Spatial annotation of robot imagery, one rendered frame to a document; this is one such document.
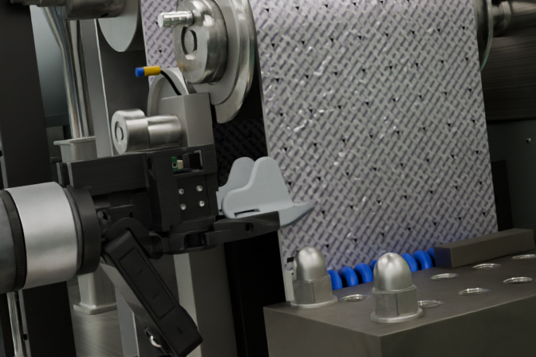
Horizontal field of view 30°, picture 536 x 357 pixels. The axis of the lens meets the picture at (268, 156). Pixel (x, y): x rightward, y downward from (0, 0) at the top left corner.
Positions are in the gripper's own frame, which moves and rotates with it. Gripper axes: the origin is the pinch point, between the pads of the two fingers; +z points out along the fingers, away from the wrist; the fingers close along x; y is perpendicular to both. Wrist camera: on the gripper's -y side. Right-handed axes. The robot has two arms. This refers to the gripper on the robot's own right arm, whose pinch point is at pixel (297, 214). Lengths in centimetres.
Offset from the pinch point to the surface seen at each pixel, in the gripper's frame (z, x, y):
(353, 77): 7.2, -0.2, 11.0
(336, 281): 0.8, -3.7, -5.6
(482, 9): 22.4, -0.5, 16.0
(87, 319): 2, 71, -19
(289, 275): -4.2, -4.9, -4.0
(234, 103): -3.3, 2.9, 10.0
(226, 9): -3.5, 1.7, 18.0
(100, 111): -1.7, 41.3, 11.0
